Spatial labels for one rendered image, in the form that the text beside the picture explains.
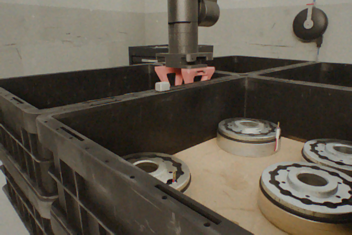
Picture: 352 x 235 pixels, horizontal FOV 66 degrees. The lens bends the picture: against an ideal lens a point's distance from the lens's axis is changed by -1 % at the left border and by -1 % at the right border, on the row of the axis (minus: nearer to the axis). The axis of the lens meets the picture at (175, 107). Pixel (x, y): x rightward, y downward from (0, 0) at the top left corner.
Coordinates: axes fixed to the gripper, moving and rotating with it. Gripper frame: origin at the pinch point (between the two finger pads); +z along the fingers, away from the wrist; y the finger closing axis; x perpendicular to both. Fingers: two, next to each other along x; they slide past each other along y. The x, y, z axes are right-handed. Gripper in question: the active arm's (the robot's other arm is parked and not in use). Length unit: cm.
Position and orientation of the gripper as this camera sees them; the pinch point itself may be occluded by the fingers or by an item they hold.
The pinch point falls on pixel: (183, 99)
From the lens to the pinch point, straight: 55.4
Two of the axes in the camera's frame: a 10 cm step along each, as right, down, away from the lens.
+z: 0.2, 9.7, 2.2
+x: -7.8, 1.6, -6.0
